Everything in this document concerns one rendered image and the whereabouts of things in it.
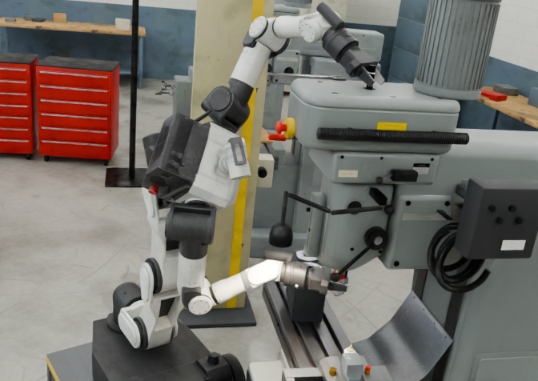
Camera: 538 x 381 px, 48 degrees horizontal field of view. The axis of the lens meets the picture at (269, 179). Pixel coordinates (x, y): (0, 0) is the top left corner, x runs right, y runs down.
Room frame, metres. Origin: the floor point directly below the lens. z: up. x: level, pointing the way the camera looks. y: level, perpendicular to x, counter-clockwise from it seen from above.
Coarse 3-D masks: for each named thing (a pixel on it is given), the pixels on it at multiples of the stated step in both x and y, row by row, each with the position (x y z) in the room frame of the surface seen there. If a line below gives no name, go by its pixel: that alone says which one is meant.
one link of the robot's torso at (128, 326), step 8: (136, 304) 2.30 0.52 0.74; (120, 312) 2.27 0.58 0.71; (128, 312) 2.25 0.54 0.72; (136, 312) 2.27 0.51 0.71; (120, 320) 2.24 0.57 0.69; (128, 320) 2.20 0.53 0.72; (176, 320) 2.25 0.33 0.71; (120, 328) 2.24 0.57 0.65; (128, 328) 2.17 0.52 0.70; (136, 328) 2.14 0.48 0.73; (176, 328) 2.22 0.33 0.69; (128, 336) 2.17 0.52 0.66; (136, 336) 2.13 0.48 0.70; (136, 344) 2.12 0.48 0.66
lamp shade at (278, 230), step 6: (276, 228) 1.65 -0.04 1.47; (282, 228) 1.65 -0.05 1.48; (288, 228) 1.66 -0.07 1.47; (270, 234) 1.66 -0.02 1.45; (276, 234) 1.64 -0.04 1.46; (282, 234) 1.64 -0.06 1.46; (288, 234) 1.65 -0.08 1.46; (270, 240) 1.65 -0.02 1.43; (276, 240) 1.64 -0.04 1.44; (282, 240) 1.63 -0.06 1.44; (288, 240) 1.64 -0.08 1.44; (276, 246) 1.64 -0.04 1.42; (282, 246) 1.63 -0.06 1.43; (288, 246) 1.64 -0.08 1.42
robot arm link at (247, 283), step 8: (264, 264) 1.79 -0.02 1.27; (272, 264) 1.79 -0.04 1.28; (248, 272) 1.78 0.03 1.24; (256, 272) 1.78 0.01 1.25; (264, 272) 1.78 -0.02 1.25; (272, 272) 1.78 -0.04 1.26; (248, 280) 1.77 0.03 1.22; (256, 280) 1.77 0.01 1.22; (264, 280) 1.77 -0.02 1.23; (248, 288) 1.78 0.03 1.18
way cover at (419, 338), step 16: (416, 304) 1.97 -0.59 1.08; (400, 320) 1.98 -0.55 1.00; (416, 320) 1.92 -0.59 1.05; (432, 320) 1.86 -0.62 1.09; (384, 336) 1.97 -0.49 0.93; (400, 336) 1.92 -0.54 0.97; (416, 336) 1.86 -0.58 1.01; (432, 336) 1.81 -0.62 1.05; (448, 336) 1.76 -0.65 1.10; (368, 352) 1.92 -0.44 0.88; (384, 352) 1.90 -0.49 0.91; (400, 352) 1.86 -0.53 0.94; (416, 352) 1.81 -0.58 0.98; (432, 352) 1.76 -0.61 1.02; (400, 368) 1.79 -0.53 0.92; (416, 368) 1.76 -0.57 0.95
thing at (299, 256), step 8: (296, 256) 2.15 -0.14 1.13; (304, 256) 2.14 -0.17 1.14; (312, 264) 2.08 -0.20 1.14; (320, 264) 2.12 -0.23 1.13; (288, 288) 2.14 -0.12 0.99; (304, 288) 1.99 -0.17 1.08; (288, 296) 2.12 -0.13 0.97; (296, 296) 1.99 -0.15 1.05; (304, 296) 1.99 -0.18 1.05; (312, 296) 2.00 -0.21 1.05; (320, 296) 2.00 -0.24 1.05; (288, 304) 2.09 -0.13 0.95; (296, 304) 1.99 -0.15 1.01; (304, 304) 2.00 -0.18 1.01; (312, 304) 2.00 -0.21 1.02; (320, 304) 2.00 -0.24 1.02; (296, 312) 1.99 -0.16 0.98; (304, 312) 2.00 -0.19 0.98; (312, 312) 2.00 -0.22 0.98; (320, 312) 2.00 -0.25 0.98; (296, 320) 1.99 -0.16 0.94; (304, 320) 2.00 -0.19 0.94; (312, 320) 2.00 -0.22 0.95; (320, 320) 2.00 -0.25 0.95
